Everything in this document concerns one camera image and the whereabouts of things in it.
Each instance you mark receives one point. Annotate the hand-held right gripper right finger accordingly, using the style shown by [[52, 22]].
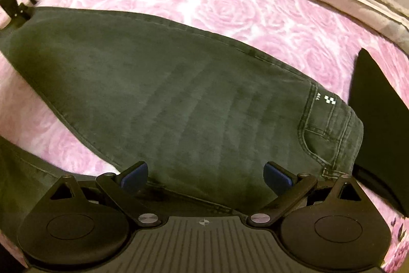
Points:
[[277, 178]]

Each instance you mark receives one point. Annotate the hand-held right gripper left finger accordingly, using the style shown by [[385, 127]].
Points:
[[135, 178]]

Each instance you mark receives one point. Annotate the dark grey jeans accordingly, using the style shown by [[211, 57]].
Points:
[[179, 94]]

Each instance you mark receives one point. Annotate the black folded garment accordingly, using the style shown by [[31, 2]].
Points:
[[380, 132]]

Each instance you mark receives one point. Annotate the pink rose blanket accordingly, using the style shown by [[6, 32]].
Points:
[[223, 4]]

